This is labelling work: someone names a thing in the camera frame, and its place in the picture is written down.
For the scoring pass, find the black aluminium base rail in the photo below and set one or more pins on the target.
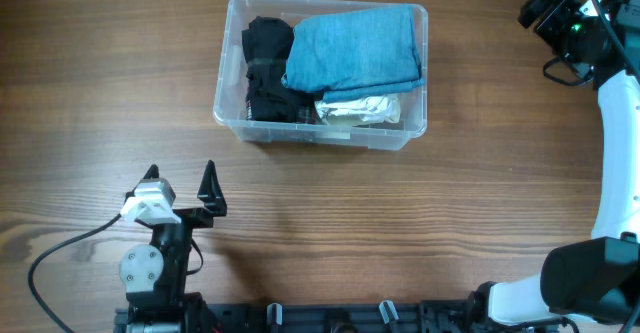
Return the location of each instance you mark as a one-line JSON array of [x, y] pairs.
[[386, 316]]

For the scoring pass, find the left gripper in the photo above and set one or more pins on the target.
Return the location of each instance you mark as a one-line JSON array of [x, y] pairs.
[[213, 200]]

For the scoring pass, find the blue denim cloth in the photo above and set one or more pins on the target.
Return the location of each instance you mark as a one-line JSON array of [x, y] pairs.
[[351, 55]]

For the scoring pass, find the black cloth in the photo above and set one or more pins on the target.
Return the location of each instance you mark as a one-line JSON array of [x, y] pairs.
[[266, 45]]

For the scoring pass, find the plaid flannel cloth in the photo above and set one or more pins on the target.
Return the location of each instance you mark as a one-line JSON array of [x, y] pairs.
[[260, 109]]

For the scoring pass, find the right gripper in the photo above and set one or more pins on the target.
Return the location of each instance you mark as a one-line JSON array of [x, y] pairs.
[[565, 8]]

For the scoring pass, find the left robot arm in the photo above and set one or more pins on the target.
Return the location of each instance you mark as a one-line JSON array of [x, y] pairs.
[[154, 274]]

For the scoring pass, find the clear plastic storage bin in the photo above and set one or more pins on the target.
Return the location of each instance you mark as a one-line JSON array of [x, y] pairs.
[[229, 107]]

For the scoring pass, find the white cloth with green label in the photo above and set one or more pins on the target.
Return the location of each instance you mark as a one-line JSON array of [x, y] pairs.
[[362, 111]]

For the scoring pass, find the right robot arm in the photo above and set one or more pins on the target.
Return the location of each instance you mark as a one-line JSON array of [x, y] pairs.
[[595, 280]]

